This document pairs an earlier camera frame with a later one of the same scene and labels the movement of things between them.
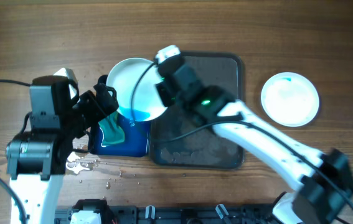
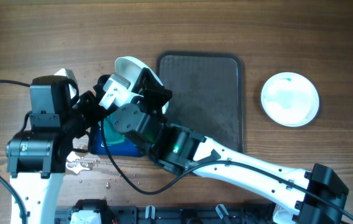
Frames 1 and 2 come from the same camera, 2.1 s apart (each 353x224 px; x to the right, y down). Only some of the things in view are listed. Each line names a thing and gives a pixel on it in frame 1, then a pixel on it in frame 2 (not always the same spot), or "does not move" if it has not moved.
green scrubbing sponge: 113,131 does not move
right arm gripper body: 166,99 -> 155,101
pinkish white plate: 289,100 does not move
